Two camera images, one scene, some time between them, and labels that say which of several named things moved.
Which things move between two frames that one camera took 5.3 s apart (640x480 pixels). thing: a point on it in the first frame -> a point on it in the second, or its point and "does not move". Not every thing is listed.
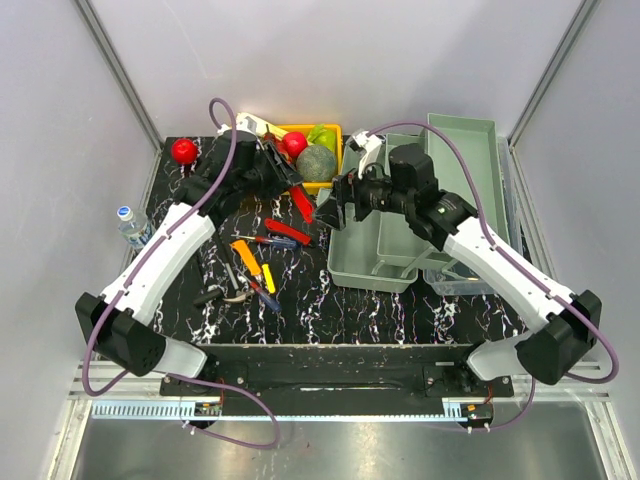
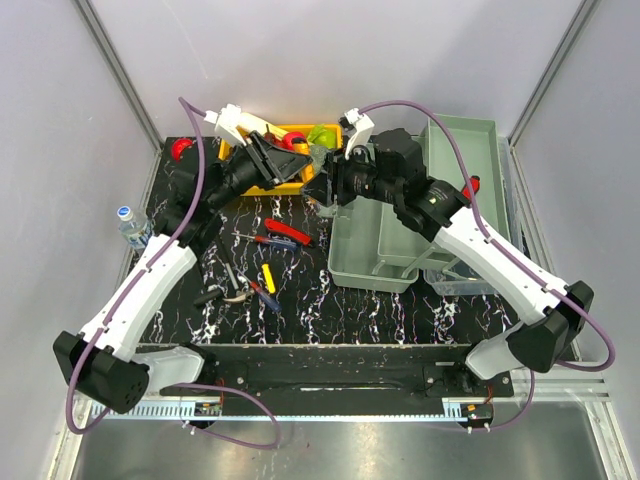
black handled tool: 214,294 does not move
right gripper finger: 331,214 -> 320,190
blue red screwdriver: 275,242 does not move
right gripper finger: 338,194 -> 328,157
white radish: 248,121 does not move
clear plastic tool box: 388,252 does not move
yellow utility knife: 269,278 does not move
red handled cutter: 280,227 does not move
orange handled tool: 247,256 -> 301,148
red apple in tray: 294,142 does not move
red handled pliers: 303,203 -> 475,181
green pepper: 319,135 does not move
